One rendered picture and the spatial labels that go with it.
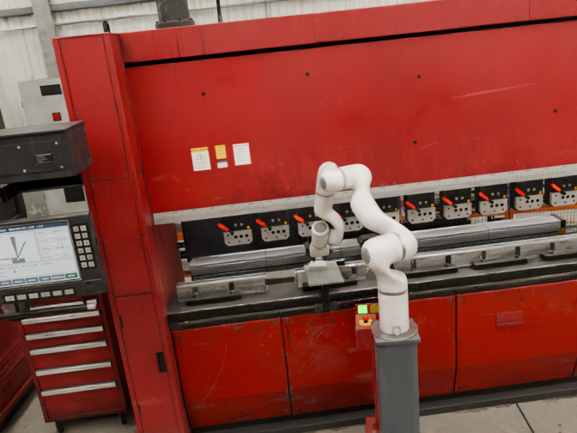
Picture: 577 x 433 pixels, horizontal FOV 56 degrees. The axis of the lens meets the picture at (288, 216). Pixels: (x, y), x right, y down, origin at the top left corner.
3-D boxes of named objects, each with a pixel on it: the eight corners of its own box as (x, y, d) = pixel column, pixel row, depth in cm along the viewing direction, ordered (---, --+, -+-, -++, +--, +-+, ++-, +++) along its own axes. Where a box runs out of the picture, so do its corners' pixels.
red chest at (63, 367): (49, 441, 336) (8, 294, 306) (73, 392, 384) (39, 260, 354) (130, 429, 339) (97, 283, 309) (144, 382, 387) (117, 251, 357)
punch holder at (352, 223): (336, 233, 296) (333, 204, 291) (333, 228, 304) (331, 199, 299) (363, 229, 297) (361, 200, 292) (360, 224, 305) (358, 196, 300)
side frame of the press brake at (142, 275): (145, 467, 306) (51, 38, 237) (166, 380, 387) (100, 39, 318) (190, 461, 307) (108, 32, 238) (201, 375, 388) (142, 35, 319)
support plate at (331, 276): (309, 286, 278) (308, 284, 278) (303, 266, 303) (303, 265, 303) (343, 282, 279) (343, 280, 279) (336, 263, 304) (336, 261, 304)
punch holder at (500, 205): (480, 216, 299) (480, 186, 294) (474, 210, 308) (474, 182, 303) (507, 212, 300) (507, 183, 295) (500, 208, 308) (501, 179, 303)
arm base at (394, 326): (422, 339, 218) (421, 297, 213) (374, 343, 219) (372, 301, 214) (413, 317, 236) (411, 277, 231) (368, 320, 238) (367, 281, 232)
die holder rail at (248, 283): (179, 302, 302) (175, 287, 299) (179, 298, 308) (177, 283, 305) (268, 291, 305) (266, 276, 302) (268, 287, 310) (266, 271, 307)
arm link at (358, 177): (383, 271, 217) (416, 261, 223) (392, 254, 207) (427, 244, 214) (327, 180, 242) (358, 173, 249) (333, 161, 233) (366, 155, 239)
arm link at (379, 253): (414, 290, 219) (411, 234, 212) (375, 303, 212) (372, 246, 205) (396, 280, 230) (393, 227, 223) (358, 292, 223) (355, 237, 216)
